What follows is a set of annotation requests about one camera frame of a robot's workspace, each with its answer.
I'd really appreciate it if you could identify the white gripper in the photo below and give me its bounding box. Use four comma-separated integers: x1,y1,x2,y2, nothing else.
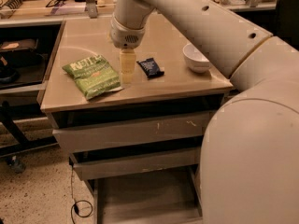
109,17,145,84

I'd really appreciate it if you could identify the green jalapeno chip bag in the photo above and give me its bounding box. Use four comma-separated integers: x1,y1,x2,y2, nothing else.
62,55,122,100

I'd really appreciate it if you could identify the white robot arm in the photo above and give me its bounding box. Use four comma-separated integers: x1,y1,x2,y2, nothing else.
110,0,299,224

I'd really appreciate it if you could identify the grey drawer cabinet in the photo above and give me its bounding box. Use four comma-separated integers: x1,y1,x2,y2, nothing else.
36,11,235,224

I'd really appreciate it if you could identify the top grey drawer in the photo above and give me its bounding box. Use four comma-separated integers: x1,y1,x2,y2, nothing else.
53,111,214,153

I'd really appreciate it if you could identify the middle grey drawer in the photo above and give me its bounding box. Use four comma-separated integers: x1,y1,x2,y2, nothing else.
74,147,201,180

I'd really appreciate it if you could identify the bottom grey open drawer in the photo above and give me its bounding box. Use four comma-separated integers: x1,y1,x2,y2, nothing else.
94,168,203,224

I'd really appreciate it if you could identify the dark blue snack bar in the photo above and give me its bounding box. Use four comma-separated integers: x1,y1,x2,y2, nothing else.
137,58,164,78

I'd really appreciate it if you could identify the white bowl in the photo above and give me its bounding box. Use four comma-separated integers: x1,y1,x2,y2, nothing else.
182,43,211,73

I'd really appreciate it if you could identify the black coiled tool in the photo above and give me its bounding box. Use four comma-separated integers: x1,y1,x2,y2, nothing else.
0,0,22,19

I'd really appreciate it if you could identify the black cart with wheel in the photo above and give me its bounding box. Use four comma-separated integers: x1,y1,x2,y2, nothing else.
0,104,56,174

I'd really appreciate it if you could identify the black office chair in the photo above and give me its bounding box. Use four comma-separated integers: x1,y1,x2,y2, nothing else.
275,0,299,49

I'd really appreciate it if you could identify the black floor cable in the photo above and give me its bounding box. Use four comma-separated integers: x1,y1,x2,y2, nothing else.
68,163,94,224

